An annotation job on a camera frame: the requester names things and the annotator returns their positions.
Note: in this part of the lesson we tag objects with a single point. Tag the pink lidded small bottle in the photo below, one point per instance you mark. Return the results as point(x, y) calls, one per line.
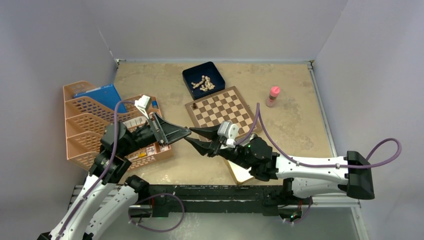
point(272, 96)

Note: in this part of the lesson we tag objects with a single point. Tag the metal gold-rimmed tin tray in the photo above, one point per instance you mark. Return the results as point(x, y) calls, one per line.
point(239, 175)

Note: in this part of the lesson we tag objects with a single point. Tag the orange plastic file organizer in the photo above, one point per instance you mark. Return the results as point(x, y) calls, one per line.
point(85, 122)

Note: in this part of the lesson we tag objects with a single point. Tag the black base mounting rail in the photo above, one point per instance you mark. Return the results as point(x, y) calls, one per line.
point(268, 200)

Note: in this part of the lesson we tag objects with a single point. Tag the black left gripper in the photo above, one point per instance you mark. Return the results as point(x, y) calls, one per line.
point(167, 132)

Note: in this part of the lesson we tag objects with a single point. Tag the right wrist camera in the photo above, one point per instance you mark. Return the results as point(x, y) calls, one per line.
point(227, 133)

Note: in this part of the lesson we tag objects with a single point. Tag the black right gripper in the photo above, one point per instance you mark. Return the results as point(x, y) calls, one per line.
point(213, 149)

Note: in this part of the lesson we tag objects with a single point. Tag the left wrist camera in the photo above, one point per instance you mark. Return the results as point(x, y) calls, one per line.
point(143, 104)

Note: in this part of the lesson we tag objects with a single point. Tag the pile of light chess pieces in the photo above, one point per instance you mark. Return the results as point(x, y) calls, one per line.
point(204, 85)

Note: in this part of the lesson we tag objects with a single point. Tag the orange plastic basket tray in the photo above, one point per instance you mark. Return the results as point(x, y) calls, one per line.
point(134, 119)

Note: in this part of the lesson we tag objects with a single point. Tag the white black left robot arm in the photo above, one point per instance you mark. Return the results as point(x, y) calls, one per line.
point(87, 219)

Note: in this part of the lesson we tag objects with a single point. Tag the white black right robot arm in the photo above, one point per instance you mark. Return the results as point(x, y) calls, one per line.
point(303, 177)

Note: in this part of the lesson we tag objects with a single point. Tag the wooden chess board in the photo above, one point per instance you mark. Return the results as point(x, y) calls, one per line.
point(224, 105)

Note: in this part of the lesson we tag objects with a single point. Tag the dark blue square tray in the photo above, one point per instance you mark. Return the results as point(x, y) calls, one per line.
point(194, 74)

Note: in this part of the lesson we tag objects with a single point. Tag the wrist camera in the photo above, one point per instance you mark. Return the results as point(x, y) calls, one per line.
point(227, 133)
point(143, 104)

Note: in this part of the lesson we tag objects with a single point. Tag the blue folder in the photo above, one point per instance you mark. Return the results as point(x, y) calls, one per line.
point(106, 95)

